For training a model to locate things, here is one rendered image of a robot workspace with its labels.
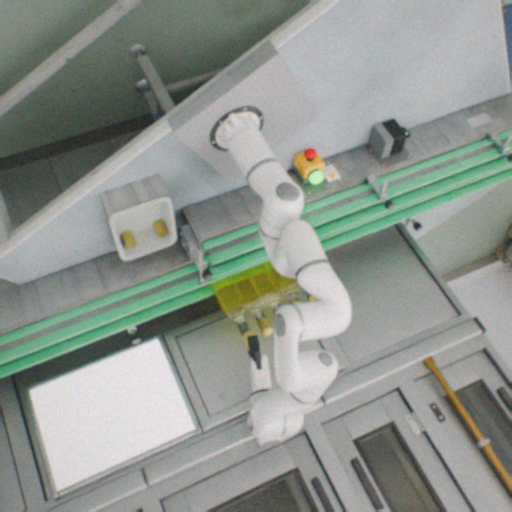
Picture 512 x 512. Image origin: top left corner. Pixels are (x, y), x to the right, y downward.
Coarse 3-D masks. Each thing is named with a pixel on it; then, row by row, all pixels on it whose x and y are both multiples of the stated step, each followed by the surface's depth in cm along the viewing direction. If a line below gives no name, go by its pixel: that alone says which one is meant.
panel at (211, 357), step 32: (192, 320) 198; (224, 320) 199; (256, 320) 200; (192, 352) 193; (224, 352) 193; (192, 384) 187; (224, 384) 188; (32, 416) 181; (192, 416) 182; (224, 416) 182; (160, 448) 176; (96, 480) 173
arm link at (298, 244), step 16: (288, 224) 146; (304, 224) 146; (272, 240) 156; (288, 240) 144; (304, 240) 143; (272, 256) 154; (288, 256) 145; (304, 256) 141; (320, 256) 141; (288, 272) 151
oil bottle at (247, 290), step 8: (240, 272) 191; (248, 272) 191; (232, 280) 191; (240, 280) 189; (248, 280) 190; (240, 288) 188; (248, 288) 188; (256, 288) 188; (240, 296) 187; (248, 296) 186; (256, 296) 187; (248, 304) 185; (256, 304) 185; (248, 312) 187
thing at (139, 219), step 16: (128, 208) 165; (144, 208) 179; (160, 208) 181; (112, 224) 166; (128, 224) 181; (144, 224) 184; (144, 240) 185; (160, 240) 185; (176, 240) 185; (128, 256) 182
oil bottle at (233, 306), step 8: (224, 280) 190; (216, 288) 189; (224, 288) 188; (232, 288) 188; (224, 296) 187; (232, 296) 187; (224, 304) 186; (232, 304) 185; (240, 304) 185; (224, 312) 188; (232, 312) 184; (240, 312) 185; (232, 320) 186
